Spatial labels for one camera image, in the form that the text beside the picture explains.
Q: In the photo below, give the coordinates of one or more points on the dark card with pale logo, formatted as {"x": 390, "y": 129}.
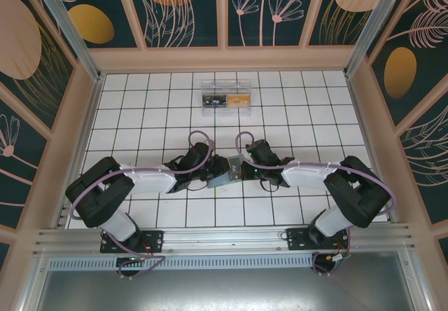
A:
{"x": 234, "y": 167}

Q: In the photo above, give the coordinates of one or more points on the green leather card holder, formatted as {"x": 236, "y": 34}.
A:
{"x": 216, "y": 182}

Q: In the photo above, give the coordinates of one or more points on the orange gold VIP card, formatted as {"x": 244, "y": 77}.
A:
{"x": 239, "y": 101}

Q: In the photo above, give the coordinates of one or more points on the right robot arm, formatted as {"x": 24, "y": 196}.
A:
{"x": 308, "y": 176}

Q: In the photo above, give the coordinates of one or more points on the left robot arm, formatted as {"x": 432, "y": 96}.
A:
{"x": 150, "y": 181}

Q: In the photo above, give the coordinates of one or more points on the black VIP card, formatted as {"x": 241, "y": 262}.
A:
{"x": 214, "y": 101}

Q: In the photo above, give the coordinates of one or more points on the clear acrylic card stand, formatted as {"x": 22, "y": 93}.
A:
{"x": 227, "y": 86}

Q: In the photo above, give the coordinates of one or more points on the grey metal sheet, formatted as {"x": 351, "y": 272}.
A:
{"x": 224, "y": 290}

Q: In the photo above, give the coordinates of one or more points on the teal panel pink flowers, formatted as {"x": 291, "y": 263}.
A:
{"x": 297, "y": 34}

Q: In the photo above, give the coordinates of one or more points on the small black controller board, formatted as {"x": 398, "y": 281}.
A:
{"x": 129, "y": 262}

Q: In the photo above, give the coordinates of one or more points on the teal panel gold circle leaves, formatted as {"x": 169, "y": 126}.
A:
{"x": 210, "y": 27}

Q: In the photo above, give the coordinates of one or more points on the teal panel small gold oval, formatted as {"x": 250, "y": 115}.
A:
{"x": 115, "y": 10}

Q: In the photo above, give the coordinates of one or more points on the teal panel single pink flower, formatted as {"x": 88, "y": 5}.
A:
{"x": 21, "y": 171}

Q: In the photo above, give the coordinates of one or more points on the teal panel gold oval leaves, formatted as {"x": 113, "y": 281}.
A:
{"x": 420, "y": 62}

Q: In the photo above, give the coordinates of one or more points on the teal panel large pale oval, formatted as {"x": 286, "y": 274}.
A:
{"x": 21, "y": 45}

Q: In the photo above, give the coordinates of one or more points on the aluminium mounting rail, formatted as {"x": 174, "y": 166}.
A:
{"x": 224, "y": 241}

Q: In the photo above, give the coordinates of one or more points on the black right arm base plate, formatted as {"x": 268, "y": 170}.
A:
{"x": 297, "y": 239}

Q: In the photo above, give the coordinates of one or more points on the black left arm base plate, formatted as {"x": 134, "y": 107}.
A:
{"x": 154, "y": 241}

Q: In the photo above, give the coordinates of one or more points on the aluminium table side rail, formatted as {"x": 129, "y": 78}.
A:
{"x": 80, "y": 143}
{"x": 365, "y": 132}

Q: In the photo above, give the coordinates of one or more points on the aluminium corner post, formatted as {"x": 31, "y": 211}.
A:
{"x": 68, "y": 27}
{"x": 374, "y": 27}

